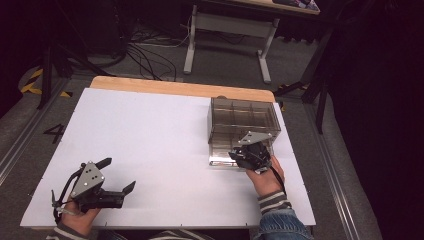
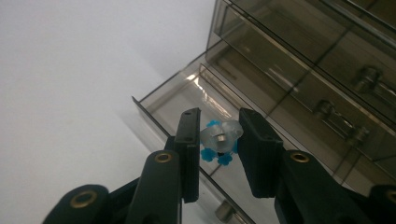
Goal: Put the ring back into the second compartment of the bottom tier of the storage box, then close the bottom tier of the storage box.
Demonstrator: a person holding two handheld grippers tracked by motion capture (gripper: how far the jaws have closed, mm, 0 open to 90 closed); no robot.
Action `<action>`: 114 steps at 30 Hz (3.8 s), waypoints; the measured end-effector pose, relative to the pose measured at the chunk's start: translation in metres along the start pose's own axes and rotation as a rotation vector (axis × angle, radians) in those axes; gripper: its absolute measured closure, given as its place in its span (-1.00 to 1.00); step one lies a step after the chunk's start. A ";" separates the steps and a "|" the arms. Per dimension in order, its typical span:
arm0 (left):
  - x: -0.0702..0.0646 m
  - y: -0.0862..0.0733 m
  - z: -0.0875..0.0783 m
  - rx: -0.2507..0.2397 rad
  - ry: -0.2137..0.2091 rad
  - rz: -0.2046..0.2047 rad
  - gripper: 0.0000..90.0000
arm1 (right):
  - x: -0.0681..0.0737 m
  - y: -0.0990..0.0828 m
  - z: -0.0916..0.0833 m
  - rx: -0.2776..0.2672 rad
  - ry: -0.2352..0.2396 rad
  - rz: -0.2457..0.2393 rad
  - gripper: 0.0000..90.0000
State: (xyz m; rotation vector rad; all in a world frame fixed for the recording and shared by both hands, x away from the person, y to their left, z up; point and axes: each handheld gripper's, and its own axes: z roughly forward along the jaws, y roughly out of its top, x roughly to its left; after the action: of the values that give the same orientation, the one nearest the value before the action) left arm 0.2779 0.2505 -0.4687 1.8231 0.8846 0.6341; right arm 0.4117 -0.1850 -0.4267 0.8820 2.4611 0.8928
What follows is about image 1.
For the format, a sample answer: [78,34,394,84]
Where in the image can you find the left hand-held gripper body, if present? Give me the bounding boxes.
[69,161,127,214]

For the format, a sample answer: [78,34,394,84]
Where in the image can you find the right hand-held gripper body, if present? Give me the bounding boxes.
[233,130,274,175]

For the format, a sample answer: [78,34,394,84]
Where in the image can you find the transparent grey drawer box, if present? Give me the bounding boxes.
[206,96,282,168]

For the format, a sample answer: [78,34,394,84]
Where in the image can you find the person's right hand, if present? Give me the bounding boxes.
[245,155,287,198]

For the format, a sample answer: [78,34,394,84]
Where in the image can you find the person's left hand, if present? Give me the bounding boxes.
[60,200,102,237]

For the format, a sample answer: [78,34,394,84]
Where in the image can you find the white board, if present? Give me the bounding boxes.
[19,87,317,230]

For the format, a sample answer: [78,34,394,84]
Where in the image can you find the person's striped clothing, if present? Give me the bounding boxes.
[148,228,216,240]

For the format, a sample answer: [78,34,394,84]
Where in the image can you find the wooden table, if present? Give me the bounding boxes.
[89,75,277,104]

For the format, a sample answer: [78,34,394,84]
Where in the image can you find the black metal stand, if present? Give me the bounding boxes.
[273,28,336,135]
[35,0,113,111]

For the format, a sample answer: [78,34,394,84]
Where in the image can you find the yellow black floor tape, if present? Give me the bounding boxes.
[19,67,74,99]

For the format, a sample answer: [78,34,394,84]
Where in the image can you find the white-legged wooden desk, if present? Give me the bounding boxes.
[182,0,321,85]

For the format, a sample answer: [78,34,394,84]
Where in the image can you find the dark items on desk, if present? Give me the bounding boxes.
[272,0,321,12]

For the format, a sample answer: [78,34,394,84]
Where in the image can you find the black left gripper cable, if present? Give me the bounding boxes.
[49,165,85,225]

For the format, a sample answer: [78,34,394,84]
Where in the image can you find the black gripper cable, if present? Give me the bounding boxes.
[49,165,85,225]
[269,165,288,197]

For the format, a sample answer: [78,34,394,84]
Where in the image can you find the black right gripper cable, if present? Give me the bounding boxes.
[269,165,288,197]

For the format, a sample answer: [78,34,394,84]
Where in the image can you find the aluminium floor rail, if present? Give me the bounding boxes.
[0,78,72,186]
[303,102,362,240]

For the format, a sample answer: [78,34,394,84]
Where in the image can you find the bundle of floor cables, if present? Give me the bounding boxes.
[124,18,193,82]

